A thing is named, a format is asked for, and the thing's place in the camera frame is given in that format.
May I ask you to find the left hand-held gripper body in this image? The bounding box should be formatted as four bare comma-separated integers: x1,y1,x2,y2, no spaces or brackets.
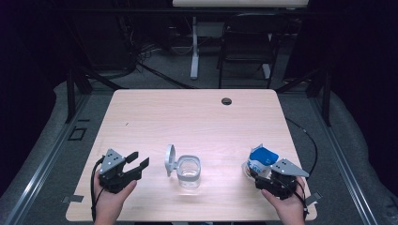
98,148,139,194

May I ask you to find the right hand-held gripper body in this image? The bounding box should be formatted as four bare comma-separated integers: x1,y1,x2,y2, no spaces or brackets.
254,157,311,202

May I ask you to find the blue white powder bag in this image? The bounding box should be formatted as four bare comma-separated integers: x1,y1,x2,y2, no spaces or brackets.
241,143,280,183

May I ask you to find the clear plastic jug white lid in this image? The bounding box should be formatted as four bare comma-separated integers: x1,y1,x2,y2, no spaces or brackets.
164,143,203,190

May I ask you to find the person's left hand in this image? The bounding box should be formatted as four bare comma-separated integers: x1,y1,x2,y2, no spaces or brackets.
92,178,138,225

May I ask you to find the person's right hand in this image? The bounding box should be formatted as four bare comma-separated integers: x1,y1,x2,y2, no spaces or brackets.
260,175,310,225

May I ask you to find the grey tape strip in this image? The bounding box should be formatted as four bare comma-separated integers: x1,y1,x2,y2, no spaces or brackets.
304,190,324,207
61,194,85,204

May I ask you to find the white desk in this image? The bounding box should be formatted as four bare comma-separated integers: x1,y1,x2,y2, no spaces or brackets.
172,0,310,81

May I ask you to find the black folding chair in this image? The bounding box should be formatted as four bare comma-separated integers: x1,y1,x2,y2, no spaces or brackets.
217,12,291,90

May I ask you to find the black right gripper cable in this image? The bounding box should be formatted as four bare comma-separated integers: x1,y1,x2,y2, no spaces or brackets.
290,177,310,220

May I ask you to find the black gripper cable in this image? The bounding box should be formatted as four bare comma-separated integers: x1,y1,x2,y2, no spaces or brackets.
290,177,310,220
90,157,106,223

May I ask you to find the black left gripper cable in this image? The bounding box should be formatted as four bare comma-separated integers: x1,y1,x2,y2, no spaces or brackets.
90,157,106,223

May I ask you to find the thin black floor cable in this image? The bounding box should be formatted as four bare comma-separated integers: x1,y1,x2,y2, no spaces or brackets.
284,117,319,179

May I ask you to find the aluminium floor rail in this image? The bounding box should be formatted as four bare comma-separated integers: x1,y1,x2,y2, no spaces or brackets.
2,93,92,225
309,96,379,225

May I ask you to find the thick black floor cable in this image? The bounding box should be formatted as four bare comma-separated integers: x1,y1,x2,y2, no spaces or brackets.
136,61,196,90

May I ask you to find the black metal frame stand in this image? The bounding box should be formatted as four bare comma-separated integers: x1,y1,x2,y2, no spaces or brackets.
275,60,333,128
64,60,127,125

